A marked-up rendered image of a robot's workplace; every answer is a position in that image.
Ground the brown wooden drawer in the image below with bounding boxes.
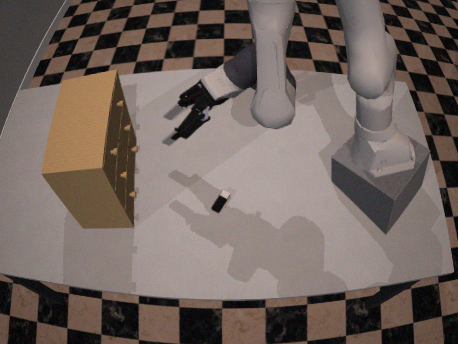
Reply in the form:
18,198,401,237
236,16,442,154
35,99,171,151
125,165,136,224
115,143,128,208
119,101,131,158
127,123,138,178
103,118,119,188
110,76,124,136

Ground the tan wooden chest of drawers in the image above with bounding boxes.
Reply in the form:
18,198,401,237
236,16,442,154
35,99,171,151
41,70,135,229

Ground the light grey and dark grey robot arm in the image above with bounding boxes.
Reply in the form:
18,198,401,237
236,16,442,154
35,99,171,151
201,0,416,178

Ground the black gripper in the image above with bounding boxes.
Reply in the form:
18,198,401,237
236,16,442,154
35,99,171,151
162,79,229,146

